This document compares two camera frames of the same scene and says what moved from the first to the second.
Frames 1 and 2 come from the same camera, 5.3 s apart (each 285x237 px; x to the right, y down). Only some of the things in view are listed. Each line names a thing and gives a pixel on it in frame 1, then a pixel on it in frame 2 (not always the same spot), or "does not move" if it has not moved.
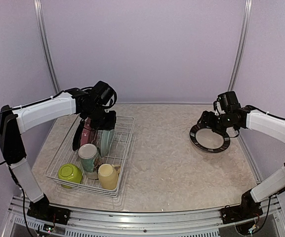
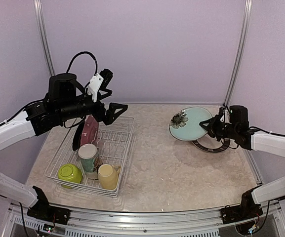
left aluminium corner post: [40, 17] does not move
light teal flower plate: [106, 136] to [184, 124]
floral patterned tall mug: [90, 160] does not move
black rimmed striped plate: [203, 138] does not move
